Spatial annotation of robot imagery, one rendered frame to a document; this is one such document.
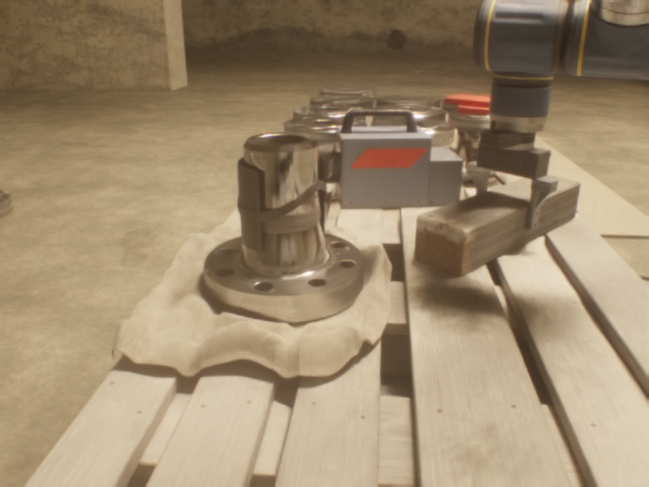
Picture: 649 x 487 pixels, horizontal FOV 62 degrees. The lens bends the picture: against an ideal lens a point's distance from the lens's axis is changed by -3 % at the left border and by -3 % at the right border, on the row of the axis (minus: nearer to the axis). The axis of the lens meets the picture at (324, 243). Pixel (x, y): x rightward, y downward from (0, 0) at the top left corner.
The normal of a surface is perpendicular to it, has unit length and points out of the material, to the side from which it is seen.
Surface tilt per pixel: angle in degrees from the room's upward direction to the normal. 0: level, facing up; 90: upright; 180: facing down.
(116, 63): 90
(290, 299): 90
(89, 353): 0
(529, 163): 90
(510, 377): 0
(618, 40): 125
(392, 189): 90
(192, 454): 0
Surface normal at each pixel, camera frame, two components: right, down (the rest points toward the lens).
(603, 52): -0.43, 0.62
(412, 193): 0.07, 0.38
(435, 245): -0.74, 0.26
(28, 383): 0.00, -0.92
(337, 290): 0.66, 0.29
